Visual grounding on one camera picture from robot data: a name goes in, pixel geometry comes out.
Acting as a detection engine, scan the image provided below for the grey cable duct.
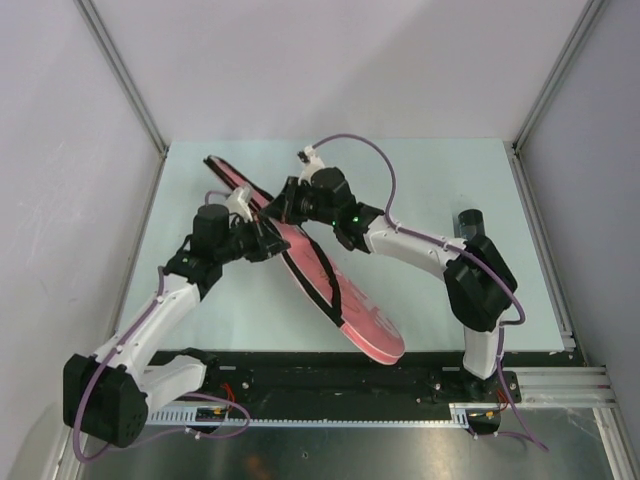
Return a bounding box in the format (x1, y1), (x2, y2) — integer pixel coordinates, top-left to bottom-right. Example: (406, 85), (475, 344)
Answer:
(146, 403), (500, 428)

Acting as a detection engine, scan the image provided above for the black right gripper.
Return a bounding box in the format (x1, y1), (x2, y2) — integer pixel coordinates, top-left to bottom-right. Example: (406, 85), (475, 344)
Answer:
(260, 177), (337, 227)

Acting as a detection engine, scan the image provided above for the black shuttlecock tube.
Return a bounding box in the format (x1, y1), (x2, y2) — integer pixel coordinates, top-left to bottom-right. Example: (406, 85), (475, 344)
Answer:
(457, 209), (485, 240)

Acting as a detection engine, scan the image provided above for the aluminium frame rail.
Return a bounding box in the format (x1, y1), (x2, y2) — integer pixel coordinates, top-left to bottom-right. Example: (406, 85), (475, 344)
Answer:
(513, 367), (617, 408)

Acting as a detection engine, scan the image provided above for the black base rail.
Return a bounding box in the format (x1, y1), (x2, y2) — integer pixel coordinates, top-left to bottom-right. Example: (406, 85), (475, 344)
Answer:
(164, 349), (521, 406)

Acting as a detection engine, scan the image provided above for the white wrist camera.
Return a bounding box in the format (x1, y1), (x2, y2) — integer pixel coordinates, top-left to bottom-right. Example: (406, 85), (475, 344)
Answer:
(224, 184), (252, 221)
(298, 145), (326, 183)

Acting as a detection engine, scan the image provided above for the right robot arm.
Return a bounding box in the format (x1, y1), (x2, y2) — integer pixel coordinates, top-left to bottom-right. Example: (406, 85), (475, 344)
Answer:
(262, 167), (518, 401)

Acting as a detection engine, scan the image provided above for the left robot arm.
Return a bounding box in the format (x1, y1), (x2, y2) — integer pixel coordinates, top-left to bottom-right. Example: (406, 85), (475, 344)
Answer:
(63, 204), (290, 448)

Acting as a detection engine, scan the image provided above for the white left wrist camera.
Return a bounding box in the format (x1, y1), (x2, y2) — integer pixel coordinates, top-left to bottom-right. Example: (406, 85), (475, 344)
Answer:
(224, 184), (252, 221)

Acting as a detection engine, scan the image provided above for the pink racket bag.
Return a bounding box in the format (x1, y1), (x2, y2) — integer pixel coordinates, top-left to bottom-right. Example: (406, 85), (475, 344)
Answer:
(204, 155), (405, 365)

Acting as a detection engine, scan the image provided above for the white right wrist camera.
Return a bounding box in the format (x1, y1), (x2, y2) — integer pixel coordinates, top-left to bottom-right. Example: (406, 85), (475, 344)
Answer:
(298, 145), (326, 183)

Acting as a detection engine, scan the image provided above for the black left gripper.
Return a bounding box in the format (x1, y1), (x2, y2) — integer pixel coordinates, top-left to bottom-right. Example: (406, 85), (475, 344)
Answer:
(216, 213), (291, 265)

